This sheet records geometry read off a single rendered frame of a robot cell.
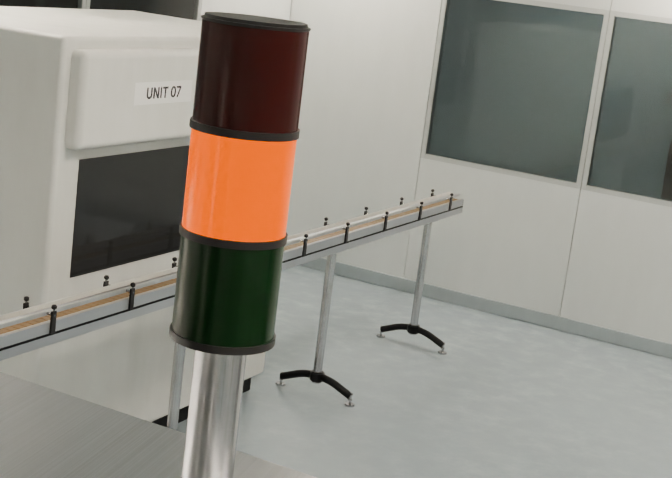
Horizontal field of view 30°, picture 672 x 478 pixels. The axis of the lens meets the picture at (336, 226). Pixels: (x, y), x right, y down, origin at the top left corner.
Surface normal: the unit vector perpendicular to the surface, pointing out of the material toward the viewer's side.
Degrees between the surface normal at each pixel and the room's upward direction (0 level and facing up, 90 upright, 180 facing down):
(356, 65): 90
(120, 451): 0
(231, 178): 90
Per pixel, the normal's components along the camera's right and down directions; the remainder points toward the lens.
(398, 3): -0.47, 0.13
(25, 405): 0.12, -0.97
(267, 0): 0.88, 0.20
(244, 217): 0.22, 0.23
